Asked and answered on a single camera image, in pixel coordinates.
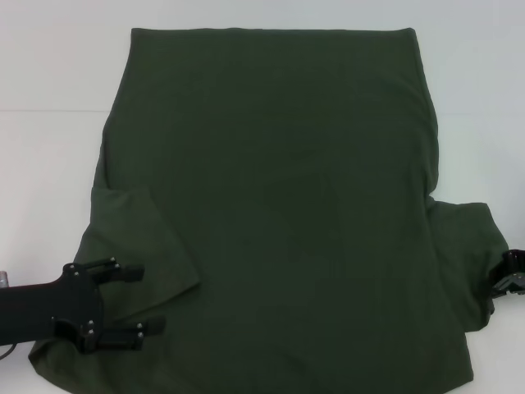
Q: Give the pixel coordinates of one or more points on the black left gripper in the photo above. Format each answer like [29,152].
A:
[57,308]

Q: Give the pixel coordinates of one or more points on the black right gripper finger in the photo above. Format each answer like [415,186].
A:
[514,260]
[510,285]

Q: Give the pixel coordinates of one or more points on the dark green shirt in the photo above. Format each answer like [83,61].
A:
[279,164]

